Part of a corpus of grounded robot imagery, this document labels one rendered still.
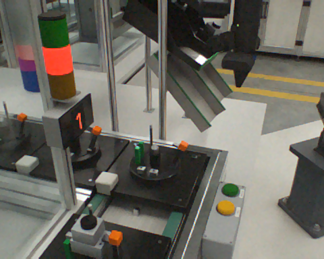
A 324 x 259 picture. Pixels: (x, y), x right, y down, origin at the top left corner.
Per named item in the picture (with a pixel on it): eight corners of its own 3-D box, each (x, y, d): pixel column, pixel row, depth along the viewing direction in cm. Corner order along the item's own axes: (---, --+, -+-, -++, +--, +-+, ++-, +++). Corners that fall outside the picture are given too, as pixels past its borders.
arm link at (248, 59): (264, 11, 84) (237, 9, 86) (256, 32, 69) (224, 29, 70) (260, 46, 88) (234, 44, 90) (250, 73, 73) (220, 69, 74)
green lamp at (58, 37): (75, 42, 68) (71, 15, 66) (60, 50, 64) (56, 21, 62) (52, 40, 70) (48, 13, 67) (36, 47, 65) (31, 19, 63)
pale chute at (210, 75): (224, 97, 134) (233, 91, 131) (210, 112, 124) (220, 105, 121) (177, 37, 132) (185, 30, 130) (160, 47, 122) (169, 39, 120)
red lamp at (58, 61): (77, 67, 71) (75, 42, 68) (64, 76, 67) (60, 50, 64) (56, 64, 72) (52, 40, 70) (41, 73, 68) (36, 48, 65)
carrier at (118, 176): (206, 159, 106) (209, 122, 100) (185, 214, 87) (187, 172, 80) (131, 145, 113) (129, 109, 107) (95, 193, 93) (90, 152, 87)
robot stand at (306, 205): (356, 222, 97) (379, 161, 86) (314, 239, 91) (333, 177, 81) (315, 189, 108) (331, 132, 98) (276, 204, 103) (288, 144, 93)
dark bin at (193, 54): (215, 58, 112) (227, 38, 108) (198, 71, 103) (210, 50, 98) (144, 10, 117) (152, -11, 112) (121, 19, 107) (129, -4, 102)
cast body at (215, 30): (217, 46, 121) (228, 29, 116) (209, 48, 118) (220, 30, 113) (201, 32, 124) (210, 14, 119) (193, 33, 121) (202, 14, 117)
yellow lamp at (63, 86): (81, 90, 73) (77, 67, 71) (67, 100, 69) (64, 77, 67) (59, 88, 75) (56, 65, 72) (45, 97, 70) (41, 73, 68)
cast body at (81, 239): (112, 242, 69) (109, 215, 66) (102, 260, 66) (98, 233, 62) (73, 232, 72) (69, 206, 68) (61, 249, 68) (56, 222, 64)
